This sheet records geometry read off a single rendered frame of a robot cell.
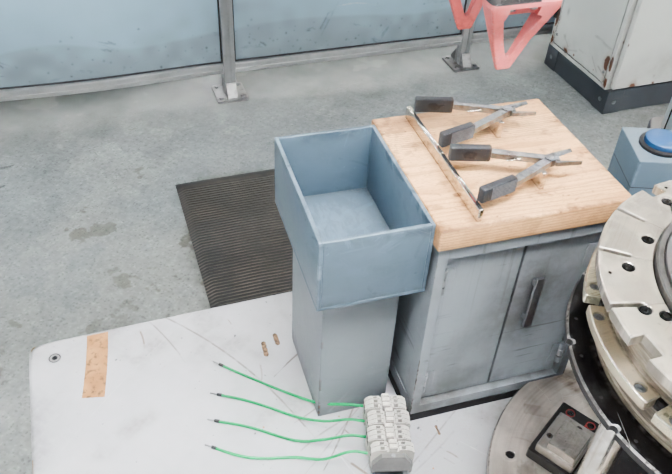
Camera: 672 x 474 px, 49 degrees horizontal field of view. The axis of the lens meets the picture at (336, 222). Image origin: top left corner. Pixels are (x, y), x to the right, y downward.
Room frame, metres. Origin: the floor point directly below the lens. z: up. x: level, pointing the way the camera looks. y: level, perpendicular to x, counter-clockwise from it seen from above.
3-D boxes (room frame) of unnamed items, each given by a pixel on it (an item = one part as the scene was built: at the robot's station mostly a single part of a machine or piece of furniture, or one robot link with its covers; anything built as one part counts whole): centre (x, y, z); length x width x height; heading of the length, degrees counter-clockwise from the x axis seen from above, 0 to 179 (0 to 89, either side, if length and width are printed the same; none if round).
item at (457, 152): (0.58, -0.12, 1.09); 0.04 x 0.01 x 0.02; 94
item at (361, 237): (0.56, -0.01, 0.92); 0.17 x 0.11 x 0.28; 19
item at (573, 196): (0.61, -0.16, 1.05); 0.20 x 0.19 x 0.02; 109
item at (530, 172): (0.56, -0.18, 1.09); 0.06 x 0.01 x 0.01; 134
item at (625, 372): (0.37, -0.22, 1.05); 0.09 x 0.04 x 0.01; 23
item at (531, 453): (0.46, -0.26, 0.81); 0.08 x 0.05 x 0.01; 141
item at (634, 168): (0.70, -0.36, 0.91); 0.07 x 0.07 x 0.25; 1
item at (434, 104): (0.67, -0.09, 1.09); 0.04 x 0.01 x 0.02; 94
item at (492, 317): (0.61, -0.16, 0.91); 0.19 x 0.19 x 0.26; 19
